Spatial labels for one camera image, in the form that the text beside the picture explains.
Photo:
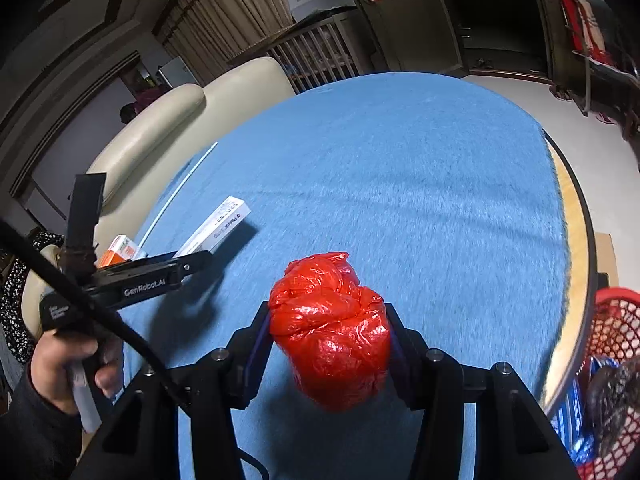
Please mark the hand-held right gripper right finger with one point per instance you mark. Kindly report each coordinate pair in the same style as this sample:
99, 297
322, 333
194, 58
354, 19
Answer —
400, 355

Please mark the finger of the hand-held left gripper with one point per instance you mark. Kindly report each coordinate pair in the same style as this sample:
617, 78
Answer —
197, 262

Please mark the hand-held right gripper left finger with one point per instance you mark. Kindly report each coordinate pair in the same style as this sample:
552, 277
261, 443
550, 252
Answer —
255, 350

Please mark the red plastic bag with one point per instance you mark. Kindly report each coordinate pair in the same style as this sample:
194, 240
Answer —
330, 330

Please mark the blue plastic bag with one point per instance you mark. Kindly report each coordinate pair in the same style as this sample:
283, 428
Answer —
570, 410

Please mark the red plastic mesh basket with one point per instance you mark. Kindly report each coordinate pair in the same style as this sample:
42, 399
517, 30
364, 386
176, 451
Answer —
617, 320

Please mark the person's left forearm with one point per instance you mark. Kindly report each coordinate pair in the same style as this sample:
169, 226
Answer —
30, 440

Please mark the person's left hand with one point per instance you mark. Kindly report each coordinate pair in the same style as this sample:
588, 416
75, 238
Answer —
50, 370

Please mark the orange and white box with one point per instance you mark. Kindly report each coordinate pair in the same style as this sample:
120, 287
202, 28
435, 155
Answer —
117, 252

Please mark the long white box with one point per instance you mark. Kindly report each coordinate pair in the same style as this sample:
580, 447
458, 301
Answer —
220, 222

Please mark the thin white rod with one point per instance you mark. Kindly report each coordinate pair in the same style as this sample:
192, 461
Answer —
175, 190

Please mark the person's floral clothing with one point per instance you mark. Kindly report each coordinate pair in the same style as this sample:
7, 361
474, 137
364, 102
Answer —
12, 305

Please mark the cream leather sofa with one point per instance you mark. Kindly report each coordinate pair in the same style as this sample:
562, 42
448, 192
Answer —
165, 125

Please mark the blue table cloth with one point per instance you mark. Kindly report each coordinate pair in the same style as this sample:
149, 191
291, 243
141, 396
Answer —
400, 185

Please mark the white appliance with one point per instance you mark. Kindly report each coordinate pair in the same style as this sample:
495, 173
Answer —
172, 72

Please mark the black plastic bag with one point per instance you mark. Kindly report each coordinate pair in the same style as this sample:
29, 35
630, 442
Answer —
610, 400

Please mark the flat cardboard sheet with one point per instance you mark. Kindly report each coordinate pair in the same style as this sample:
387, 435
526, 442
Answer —
605, 260

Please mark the wooden crib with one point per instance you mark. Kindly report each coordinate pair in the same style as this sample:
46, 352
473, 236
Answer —
315, 55

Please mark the beige curtain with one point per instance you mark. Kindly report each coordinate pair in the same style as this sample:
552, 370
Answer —
225, 15

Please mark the dark slippers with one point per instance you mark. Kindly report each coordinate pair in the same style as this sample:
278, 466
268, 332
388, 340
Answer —
561, 93

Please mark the pink slipper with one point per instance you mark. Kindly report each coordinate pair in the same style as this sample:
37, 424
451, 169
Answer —
605, 117

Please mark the wooden door with glass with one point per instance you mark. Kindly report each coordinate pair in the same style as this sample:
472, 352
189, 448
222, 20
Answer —
410, 30

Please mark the wooden glass door panel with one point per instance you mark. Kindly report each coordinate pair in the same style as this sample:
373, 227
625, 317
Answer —
545, 10

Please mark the red cloth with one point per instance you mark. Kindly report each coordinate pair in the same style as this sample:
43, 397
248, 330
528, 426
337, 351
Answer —
585, 25

